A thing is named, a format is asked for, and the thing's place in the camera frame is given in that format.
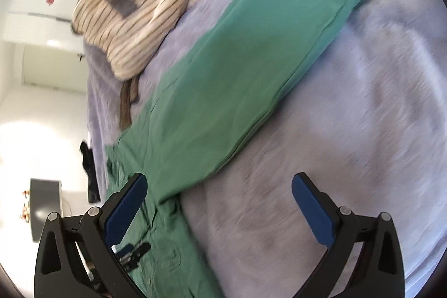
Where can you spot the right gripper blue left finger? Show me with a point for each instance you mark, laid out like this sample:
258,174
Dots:
76,257

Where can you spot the black garment hanging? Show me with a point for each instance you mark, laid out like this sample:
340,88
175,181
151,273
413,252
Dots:
90,170

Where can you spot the green shirt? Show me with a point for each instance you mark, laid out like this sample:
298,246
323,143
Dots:
201,114

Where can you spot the grey wall monitor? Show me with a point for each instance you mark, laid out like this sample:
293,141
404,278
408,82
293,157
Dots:
45,198

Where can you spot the brown knit scarf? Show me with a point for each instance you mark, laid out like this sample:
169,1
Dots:
129,94

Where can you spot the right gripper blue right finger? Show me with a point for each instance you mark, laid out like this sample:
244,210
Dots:
379,270

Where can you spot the lavender plush blanket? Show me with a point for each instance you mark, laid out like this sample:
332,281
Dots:
367,123

